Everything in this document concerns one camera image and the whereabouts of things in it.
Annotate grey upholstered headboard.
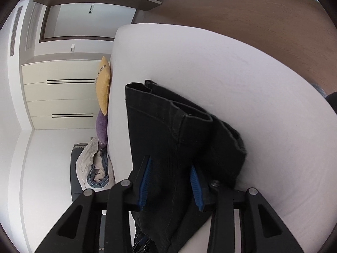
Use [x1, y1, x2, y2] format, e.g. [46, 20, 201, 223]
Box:
[71, 143, 88, 203]

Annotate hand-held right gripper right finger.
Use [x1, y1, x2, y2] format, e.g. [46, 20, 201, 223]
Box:
[190, 164, 306, 253]

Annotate white bed mattress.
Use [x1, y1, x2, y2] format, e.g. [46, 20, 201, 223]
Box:
[107, 24, 333, 253]

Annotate yellow pillow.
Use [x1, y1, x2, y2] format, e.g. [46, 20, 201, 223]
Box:
[95, 56, 111, 116]

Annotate black denim pants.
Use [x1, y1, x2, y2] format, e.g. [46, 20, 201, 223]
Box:
[124, 79, 247, 253]

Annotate dark brown door frame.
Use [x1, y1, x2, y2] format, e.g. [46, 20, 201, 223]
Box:
[39, 4, 137, 43]

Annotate purple pillow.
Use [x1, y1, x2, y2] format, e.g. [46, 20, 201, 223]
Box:
[95, 111, 109, 146]

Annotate brown door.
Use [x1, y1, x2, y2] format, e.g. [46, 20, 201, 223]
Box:
[33, 0, 162, 11]

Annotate folded white duvet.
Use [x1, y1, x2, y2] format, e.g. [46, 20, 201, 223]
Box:
[75, 137, 116, 190]

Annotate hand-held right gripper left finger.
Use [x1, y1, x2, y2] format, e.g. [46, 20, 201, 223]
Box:
[34, 155, 153, 253]

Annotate white slotted air vent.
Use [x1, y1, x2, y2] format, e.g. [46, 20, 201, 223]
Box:
[10, 5, 23, 57]

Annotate cream wardrobe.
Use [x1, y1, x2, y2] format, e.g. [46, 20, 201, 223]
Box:
[21, 58, 112, 130]

